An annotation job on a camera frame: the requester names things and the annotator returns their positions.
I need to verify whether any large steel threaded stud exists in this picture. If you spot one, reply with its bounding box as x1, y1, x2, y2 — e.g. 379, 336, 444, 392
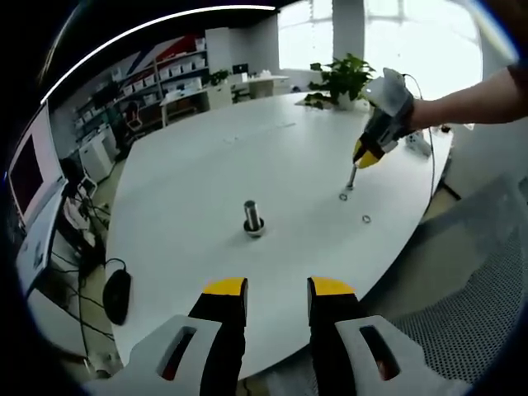
242, 199, 267, 240

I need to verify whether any shelving with white bins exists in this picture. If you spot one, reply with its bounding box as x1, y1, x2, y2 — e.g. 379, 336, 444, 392
73, 35, 208, 138

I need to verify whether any long curved ceiling light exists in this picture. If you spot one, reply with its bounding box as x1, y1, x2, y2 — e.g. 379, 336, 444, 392
40, 4, 277, 105

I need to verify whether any large leafy green plant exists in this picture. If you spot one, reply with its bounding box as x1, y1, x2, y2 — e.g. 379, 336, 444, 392
307, 52, 377, 111

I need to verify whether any white cabinet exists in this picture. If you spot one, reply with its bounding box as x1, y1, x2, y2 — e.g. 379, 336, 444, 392
77, 122, 120, 183

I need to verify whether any black computer mouse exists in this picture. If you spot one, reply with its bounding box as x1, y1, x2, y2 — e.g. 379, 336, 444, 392
101, 267, 134, 327

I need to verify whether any grey mesh office chair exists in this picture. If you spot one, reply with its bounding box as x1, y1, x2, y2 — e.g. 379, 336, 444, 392
362, 175, 528, 387

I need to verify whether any silver framed computer monitor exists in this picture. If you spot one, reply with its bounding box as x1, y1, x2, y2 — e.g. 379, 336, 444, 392
7, 101, 69, 233

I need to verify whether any white office chair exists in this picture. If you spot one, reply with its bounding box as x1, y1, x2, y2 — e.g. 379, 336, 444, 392
77, 176, 99, 201

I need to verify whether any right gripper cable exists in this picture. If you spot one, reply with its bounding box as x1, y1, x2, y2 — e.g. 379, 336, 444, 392
400, 73, 437, 204

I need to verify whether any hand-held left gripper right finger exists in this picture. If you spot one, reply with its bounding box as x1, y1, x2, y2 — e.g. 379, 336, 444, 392
307, 275, 471, 396

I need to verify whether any small green potted plant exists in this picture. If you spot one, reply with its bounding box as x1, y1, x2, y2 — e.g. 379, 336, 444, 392
209, 68, 232, 88

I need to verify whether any white office desk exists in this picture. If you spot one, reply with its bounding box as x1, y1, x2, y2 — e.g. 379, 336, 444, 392
15, 181, 70, 299

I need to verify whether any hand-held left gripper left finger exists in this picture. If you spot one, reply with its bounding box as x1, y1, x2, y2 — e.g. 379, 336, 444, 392
84, 276, 249, 396

